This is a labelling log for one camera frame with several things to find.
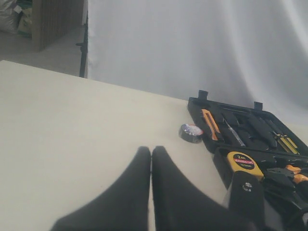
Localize black backdrop stand pole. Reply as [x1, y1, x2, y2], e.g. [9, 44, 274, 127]
[76, 14, 89, 78]

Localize grey sack in background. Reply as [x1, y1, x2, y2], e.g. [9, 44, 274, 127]
[0, 0, 20, 34]

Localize orange handled pliers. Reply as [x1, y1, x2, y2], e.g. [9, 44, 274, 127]
[267, 165, 308, 184]

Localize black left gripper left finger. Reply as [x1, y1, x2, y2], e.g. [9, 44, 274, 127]
[52, 146, 151, 231]

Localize wooden slatted cabinet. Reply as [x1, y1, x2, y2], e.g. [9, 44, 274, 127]
[32, 0, 85, 51]

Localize orange utility knife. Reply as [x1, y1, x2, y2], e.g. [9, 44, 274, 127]
[202, 109, 223, 141]

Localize black electrical tape roll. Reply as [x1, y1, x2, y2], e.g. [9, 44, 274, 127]
[179, 124, 204, 143]

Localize yellow tape measure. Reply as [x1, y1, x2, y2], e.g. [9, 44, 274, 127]
[227, 151, 264, 181]

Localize white backdrop cloth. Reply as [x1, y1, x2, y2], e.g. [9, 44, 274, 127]
[88, 0, 308, 125]

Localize green white box background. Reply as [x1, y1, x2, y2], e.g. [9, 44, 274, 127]
[17, 7, 32, 38]

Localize black plastic tool case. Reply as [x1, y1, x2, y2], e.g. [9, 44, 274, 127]
[187, 90, 308, 231]

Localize clear test pen screwdriver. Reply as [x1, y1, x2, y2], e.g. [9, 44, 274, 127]
[223, 119, 246, 147]

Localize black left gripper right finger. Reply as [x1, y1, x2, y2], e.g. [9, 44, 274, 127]
[152, 145, 256, 231]

